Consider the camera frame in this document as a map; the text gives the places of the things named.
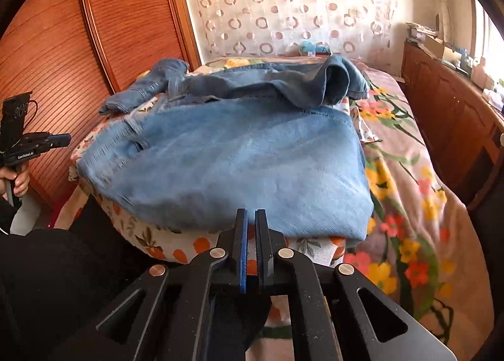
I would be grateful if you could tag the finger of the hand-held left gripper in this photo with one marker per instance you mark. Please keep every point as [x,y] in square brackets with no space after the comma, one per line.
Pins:
[59,141]

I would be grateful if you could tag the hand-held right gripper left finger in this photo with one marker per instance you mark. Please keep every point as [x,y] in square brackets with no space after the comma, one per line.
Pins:
[244,266]

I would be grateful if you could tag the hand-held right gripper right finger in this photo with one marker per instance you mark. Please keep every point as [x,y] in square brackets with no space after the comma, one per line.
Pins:
[262,258]

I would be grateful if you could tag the light blue jeans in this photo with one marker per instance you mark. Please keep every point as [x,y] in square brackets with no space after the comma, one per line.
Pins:
[236,156]

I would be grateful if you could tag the person's left hand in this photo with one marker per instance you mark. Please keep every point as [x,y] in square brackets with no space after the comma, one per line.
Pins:
[23,183]

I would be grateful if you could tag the orange fruit print sheet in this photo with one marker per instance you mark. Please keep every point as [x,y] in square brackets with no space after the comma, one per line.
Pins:
[157,242]

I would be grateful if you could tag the folded medium blue jeans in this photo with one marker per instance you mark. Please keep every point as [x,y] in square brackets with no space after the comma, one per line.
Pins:
[145,87]

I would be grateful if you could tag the person's black clothing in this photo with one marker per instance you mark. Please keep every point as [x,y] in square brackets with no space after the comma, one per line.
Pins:
[59,286]

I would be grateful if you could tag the floral blanket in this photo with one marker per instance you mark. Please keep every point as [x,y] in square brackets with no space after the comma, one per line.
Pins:
[413,207]

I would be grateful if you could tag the long wooden cabinet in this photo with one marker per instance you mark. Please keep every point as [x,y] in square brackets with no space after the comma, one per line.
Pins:
[445,108]

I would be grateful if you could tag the sheer circle-patterned curtain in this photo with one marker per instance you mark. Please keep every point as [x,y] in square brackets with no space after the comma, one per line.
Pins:
[295,2]

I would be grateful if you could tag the open cardboard box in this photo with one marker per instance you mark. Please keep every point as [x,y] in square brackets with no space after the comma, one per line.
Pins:
[439,49]

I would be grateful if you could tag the stack of papers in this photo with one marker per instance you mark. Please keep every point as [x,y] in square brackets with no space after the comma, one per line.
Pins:
[421,32]

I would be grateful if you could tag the wood-framed window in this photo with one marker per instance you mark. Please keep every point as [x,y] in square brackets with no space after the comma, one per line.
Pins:
[490,41]

